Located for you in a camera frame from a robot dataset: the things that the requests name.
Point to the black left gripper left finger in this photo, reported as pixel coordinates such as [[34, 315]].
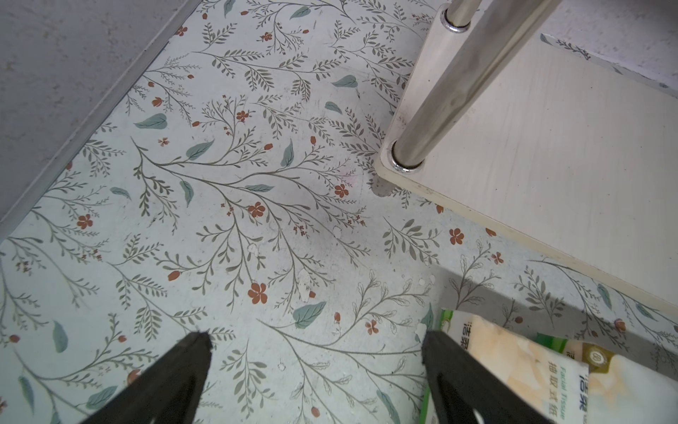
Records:
[[169, 391]]

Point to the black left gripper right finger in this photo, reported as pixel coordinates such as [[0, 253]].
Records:
[[464, 391]]

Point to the white tissue pack left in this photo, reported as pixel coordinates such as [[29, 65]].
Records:
[[550, 382]]

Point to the white tissue pack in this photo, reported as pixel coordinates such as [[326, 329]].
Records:
[[550, 382], [619, 389]]

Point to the white tissue pack middle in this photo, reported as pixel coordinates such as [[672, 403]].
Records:
[[619, 389]]

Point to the white two-tier metal-legged shelf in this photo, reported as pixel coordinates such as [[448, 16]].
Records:
[[574, 156]]

